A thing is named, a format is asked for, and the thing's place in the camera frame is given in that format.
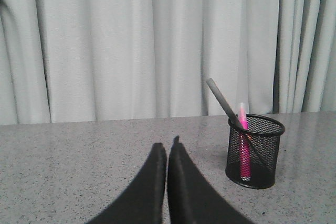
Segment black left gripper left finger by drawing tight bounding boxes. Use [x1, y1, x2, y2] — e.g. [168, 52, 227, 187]
[89, 143, 166, 223]

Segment pink marker pen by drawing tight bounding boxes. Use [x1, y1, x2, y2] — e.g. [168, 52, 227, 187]
[238, 102, 251, 182]

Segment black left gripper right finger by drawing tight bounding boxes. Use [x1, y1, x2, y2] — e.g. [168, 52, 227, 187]
[167, 136, 252, 223]

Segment black mesh pen bin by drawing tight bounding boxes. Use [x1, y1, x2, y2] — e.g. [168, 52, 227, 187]
[225, 114, 285, 189]

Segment grey orange scissors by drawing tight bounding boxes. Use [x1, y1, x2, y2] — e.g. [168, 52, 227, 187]
[206, 78, 267, 168]

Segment grey curtain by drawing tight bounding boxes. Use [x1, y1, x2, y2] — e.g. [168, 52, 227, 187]
[1, 0, 335, 125]

